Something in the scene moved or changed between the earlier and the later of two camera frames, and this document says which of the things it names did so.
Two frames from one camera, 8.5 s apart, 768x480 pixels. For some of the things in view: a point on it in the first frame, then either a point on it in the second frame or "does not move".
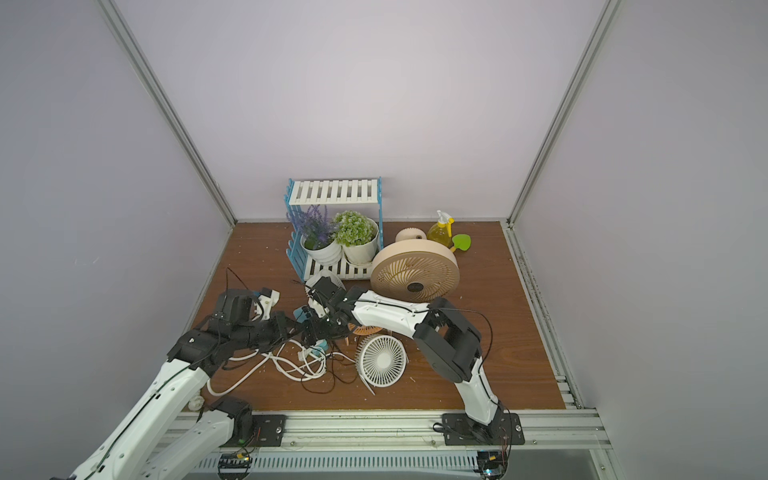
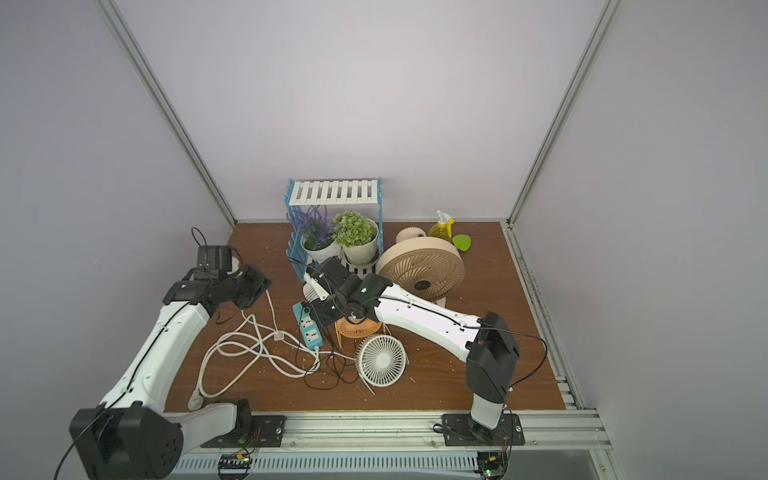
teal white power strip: x=302 y=317 does not move
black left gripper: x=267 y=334 -> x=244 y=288
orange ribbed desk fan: x=363 y=330 does not move
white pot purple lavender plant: x=318 y=233 does not move
